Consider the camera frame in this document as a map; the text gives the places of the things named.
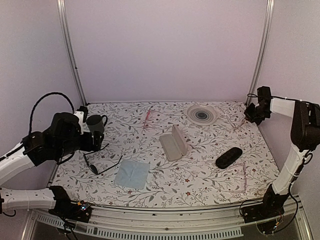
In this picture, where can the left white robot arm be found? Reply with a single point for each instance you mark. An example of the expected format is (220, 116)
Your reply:
(63, 137)

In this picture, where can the right aluminium frame post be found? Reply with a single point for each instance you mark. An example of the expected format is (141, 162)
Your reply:
(268, 17)

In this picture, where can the dark grey mug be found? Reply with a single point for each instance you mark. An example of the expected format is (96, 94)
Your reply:
(97, 123)

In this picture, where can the pink glasses case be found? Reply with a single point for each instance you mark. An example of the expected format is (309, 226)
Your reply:
(174, 144)

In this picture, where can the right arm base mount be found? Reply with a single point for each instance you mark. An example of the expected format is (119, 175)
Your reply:
(262, 212)

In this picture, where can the light blue cleaning cloth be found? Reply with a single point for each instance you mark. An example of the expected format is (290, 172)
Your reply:
(132, 174)

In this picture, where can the black glasses case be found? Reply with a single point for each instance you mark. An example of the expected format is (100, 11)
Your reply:
(228, 158)

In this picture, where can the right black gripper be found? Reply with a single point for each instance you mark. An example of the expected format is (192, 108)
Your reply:
(248, 115)

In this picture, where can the orange lens sunglasses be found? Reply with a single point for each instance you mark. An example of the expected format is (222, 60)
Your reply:
(232, 122)

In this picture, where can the aluminium frame post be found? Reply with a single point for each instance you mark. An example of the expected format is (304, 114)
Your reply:
(268, 17)
(61, 8)

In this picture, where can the red thin-frame glasses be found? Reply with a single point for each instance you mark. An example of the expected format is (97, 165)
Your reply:
(152, 117)

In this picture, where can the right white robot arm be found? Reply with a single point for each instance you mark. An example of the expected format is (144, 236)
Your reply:
(304, 137)

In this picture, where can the clear pink frame glasses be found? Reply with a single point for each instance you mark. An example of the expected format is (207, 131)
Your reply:
(239, 178)

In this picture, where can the left aluminium frame post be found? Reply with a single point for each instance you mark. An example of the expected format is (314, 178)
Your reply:
(61, 8)

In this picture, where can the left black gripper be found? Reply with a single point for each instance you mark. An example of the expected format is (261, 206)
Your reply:
(88, 145)

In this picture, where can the clear striped glass plate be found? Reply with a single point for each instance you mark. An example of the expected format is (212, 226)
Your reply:
(202, 115)

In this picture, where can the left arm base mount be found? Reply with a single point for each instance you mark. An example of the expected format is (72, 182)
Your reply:
(71, 210)

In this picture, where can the front aluminium rail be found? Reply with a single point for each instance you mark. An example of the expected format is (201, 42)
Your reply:
(221, 222)

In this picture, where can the black round sunglasses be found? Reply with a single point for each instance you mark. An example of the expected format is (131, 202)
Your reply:
(98, 163)

